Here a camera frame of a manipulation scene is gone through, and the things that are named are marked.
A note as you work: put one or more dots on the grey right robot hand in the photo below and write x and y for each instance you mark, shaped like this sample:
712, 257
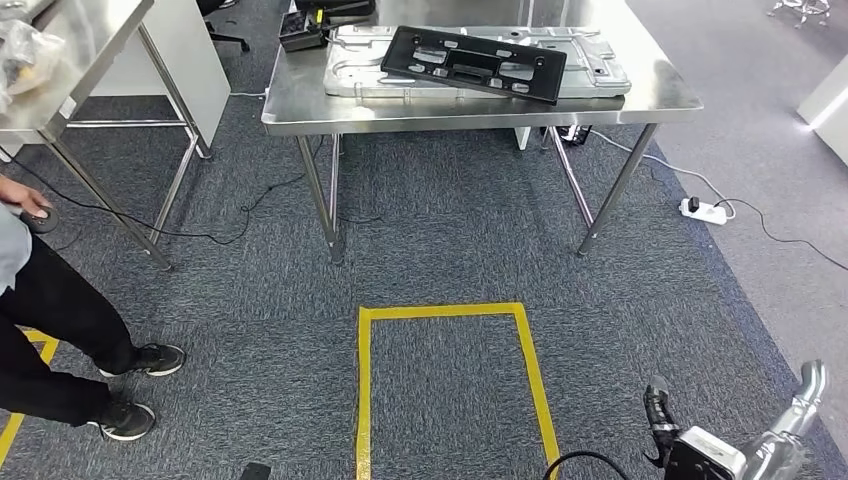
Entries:
775, 444

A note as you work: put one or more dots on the person's hand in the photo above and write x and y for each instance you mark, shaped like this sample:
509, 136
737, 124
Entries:
23, 195

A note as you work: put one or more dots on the black round handheld controller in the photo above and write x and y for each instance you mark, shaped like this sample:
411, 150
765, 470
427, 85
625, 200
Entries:
43, 224

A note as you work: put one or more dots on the black plastic plate bracket part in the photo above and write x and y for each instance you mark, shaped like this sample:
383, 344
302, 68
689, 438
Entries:
411, 56

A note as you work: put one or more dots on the stainless steel workbench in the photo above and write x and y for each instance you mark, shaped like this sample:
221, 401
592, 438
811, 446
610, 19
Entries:
464, 112

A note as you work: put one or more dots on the person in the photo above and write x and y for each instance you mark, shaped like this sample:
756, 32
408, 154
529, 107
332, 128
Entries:
46, 311

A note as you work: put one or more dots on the clear plastic bag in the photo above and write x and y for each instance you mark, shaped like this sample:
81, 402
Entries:
30, 56

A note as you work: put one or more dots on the stainless steel table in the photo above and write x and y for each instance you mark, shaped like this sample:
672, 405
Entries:
79, 40

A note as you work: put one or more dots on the white power strip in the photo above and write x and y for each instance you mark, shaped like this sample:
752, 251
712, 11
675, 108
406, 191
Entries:
707, 213

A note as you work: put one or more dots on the black power plug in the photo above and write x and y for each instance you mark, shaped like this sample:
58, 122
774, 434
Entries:
694, 204

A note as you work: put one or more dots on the black office chair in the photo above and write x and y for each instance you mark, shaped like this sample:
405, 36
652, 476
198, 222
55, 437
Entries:
222, 33

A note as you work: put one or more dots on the black device with antenna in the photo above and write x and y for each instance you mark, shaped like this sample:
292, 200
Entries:
298, 33

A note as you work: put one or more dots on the white lit cabinet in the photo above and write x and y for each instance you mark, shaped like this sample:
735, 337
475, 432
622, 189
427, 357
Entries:
828, 112

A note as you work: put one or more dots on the silver stamped sheet metal panel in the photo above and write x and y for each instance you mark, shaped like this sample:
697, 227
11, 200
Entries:
358, 76

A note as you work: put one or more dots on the black robot foot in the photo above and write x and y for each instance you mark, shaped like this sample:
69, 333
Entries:
255, 472

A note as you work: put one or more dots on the black wifi router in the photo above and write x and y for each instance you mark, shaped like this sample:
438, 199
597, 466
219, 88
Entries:
575, 134

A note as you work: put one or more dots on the chrome stool base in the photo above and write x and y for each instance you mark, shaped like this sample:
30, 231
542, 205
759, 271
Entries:
802, 10

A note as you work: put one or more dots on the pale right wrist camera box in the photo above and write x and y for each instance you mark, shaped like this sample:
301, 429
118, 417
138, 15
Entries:
705, 457

